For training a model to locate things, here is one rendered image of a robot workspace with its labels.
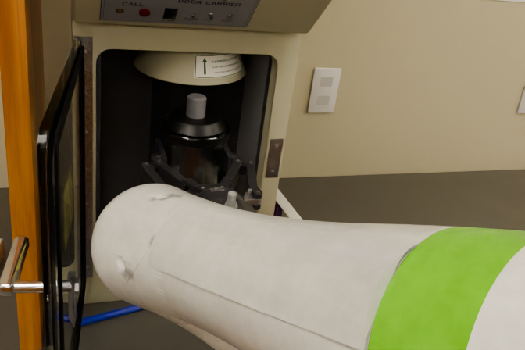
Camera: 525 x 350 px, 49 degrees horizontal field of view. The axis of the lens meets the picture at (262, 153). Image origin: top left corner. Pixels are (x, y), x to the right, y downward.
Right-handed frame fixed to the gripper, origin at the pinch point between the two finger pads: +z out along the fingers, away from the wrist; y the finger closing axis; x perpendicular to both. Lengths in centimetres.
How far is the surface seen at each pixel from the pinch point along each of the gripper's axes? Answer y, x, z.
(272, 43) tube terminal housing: -10.4, -17.4, 0.8
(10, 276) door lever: 23.2, 0.9, -26.1
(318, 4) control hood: -13.2, -24.9, -7.0
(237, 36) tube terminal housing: -5.1, -18.1, 0.7
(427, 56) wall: -67, -4, 45
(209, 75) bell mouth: -2.1, -11.6, 2.4
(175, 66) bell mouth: 2.9, -12.4, 3.6
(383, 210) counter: -52, 27, 24
